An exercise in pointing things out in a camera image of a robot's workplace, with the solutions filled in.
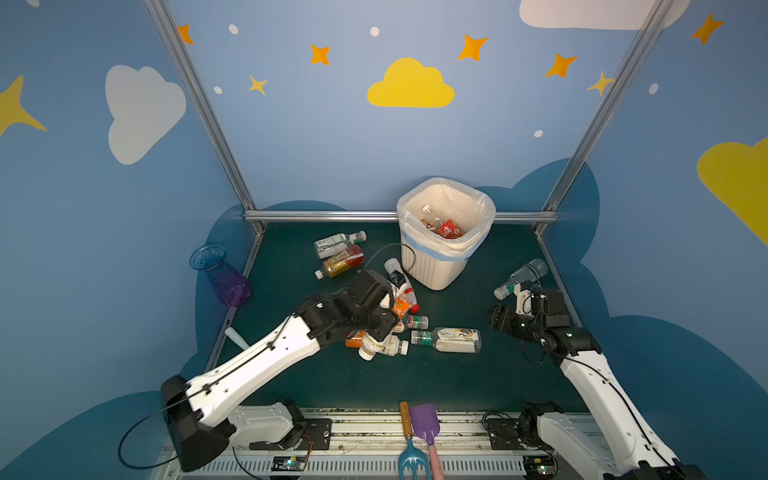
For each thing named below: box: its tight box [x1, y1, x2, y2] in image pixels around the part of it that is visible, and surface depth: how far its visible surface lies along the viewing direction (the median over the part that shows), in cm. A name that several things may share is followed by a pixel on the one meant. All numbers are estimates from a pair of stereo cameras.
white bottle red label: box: [384, 257, 421, 314], surface depth 100 cm
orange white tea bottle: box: [392, 297, 411, 319], surface depth 70 cm
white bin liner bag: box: [397, 177, 497, 260], surface depth 92 cm
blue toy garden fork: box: [398, 401, 430, 480], surface depth 72 cm
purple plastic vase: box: [189, 245, 253, 307], surface depth 90 cm
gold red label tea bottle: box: [314, 244, 365, 280], surface depth 107 cm
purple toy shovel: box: [410, 403, 445, 480], surface depth 76 cm
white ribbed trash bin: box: [397, 177, 496, 291], surface depth 93 cm
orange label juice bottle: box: [345, 331, 409, 361], surface depth 86 cm
